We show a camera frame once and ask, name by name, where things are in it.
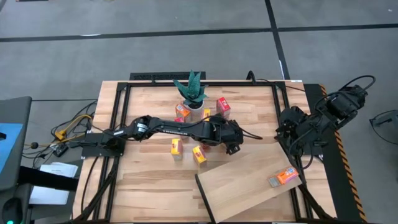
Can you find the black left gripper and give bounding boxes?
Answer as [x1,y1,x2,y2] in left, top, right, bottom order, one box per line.
[216,119,245,156]

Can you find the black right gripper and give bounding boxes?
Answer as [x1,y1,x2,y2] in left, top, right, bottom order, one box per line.
[276,105,312,141]

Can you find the orange Mini-Wheats cereal box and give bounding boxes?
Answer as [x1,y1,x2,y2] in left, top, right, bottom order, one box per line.
[175,103,192,123]
[267,166,300,188]

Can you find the green plant white pot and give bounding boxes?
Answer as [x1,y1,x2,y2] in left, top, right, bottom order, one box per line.
[172,69,208,122]

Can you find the black mat yellow-striped edge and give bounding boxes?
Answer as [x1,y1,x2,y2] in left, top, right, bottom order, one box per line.
[303,83,368,223]

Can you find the black power brick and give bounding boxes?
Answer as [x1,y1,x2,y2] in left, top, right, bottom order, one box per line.
[52,144,70,157]

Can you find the white paper sheet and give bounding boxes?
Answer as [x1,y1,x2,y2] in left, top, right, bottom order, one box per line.
[29,161,80,206]

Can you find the dark grey cart blue panel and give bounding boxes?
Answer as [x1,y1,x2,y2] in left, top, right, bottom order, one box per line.
[0,96,33,191]

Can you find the black round device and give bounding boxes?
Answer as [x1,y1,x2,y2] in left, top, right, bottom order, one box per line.
[0,182,33,224]

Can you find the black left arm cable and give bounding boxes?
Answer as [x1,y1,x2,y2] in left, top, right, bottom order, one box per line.
[238,126,264,141]

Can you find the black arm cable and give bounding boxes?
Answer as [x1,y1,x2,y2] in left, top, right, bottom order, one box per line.
[313,74,377,108]
[238,126,264,141]

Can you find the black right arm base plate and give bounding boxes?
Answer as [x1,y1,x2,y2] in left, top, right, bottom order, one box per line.
[279,136,325,156]

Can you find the black feed cable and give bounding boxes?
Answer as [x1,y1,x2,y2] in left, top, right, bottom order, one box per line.
[246,70,307,93]

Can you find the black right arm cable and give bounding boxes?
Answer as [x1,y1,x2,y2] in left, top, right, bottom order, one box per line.
[313,74,377,108]

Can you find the black metal table frame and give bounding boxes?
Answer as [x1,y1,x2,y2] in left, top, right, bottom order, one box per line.
[73,80,336,223]

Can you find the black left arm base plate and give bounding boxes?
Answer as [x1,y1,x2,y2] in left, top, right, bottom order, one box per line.
[81,133,127,157]

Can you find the yellow cable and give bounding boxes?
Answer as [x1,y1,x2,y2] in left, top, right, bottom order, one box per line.
[53,114,95,141]

